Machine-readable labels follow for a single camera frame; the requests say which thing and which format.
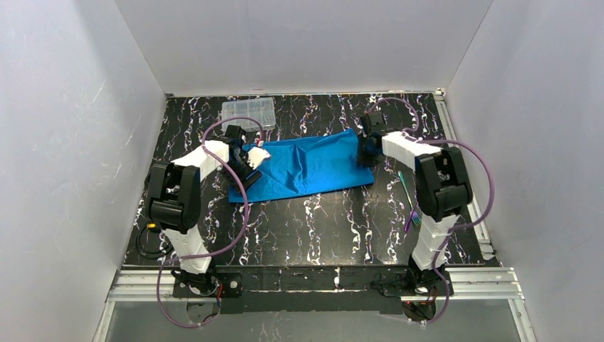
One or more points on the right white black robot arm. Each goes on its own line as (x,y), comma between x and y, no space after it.
(442,186)

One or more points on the black coiled cable yellow plug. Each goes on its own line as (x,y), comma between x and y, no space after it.
(150,243)

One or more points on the aluminium rail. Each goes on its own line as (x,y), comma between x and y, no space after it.
(466,282)
(477,215)

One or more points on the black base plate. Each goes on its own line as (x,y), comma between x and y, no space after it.
(211,284)
(405,282)

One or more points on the right aluminium rail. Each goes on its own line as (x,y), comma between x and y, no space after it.
(477,215)

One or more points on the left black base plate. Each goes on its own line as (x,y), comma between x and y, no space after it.
(211,284)

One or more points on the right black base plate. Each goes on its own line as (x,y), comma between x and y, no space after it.
(405,282)

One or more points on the blue cloth napkin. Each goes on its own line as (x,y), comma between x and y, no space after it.
(309,166)

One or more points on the clear plastic compartment box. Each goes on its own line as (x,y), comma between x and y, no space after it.
(259,109)

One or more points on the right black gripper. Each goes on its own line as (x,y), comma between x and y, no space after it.
(366,152)

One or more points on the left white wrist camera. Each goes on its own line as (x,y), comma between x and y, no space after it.
(256,156)

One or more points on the front aluminium rail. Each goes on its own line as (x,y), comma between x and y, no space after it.
(466,282)

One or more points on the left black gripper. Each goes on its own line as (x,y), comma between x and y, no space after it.
(243,172)

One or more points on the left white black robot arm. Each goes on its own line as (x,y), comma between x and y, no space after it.
(174,196)

